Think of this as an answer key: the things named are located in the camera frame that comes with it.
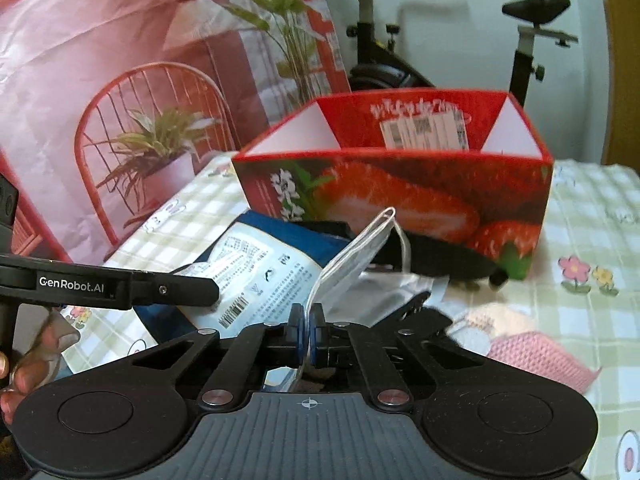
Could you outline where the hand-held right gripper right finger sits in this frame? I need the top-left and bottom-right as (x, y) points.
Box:
(307, 304), (487, 409)

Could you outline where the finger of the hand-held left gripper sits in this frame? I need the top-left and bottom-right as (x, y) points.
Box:
(131, 270), (222, 310)

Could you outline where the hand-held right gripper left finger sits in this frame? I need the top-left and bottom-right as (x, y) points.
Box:
(131, 303), (306, 409)

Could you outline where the clear plastic face mask pack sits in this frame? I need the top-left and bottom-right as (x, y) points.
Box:
(265, 206), (436, 394)

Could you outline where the blue and white snack packet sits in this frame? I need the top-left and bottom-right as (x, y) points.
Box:
(135, 210), (352, 342)

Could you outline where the red strawberry print cardboard box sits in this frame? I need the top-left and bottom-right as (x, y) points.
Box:
(231, 87), (553, 281)

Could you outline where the pink knitted cloth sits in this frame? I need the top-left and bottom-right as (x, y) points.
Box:
(486, 331), (602, 395)

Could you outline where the person's left hand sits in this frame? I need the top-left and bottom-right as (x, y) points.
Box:
(0, 310), (82, 427)

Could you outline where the black fabric band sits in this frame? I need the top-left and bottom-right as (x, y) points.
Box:
(300, 219), (507, 288)

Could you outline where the cream knitted cloth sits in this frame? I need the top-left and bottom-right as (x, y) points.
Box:
(446, 304), (540, 357)

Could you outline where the checked cartoon print tablecloth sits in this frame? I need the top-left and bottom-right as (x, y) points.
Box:
(59, 152), (640, 480)

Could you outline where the black exercise bike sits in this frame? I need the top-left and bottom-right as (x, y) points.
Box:
(314, 0), (581, 111)

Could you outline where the yellow wooden door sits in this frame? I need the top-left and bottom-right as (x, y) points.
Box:
(597, 0), (640, 167)

